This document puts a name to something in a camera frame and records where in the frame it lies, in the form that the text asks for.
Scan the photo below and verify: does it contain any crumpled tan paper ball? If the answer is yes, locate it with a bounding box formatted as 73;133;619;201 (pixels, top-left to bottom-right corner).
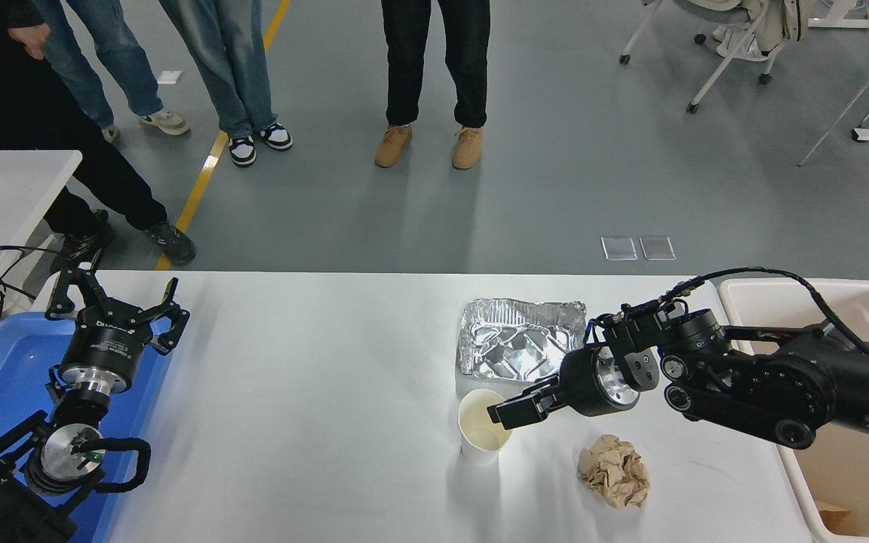
577;434;651;510

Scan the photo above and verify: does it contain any silver foil tray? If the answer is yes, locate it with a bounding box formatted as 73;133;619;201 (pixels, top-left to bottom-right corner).
457;298;590;382

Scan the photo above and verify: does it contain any white chair with casters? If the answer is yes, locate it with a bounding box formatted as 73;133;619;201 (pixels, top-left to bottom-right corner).
619;0;812;114

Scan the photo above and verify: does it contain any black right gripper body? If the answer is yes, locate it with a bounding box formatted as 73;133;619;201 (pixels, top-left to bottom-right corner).
559;345;616;418

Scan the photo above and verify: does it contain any person's hand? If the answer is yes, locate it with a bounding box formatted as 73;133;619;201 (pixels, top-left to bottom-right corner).
8;23;51;61

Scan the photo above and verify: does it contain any pale cloth on chair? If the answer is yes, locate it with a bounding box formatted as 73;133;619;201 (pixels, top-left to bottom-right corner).
750;0;812;57

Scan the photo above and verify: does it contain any large pale bin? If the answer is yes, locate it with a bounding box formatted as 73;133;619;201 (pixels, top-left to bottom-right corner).
717;278;869;543

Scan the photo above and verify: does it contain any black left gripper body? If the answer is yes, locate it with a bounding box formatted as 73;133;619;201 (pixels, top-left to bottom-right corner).
56;304;155;385

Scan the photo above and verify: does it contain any white paper cup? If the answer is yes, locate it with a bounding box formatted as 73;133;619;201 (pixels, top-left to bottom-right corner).
457;388;514;466

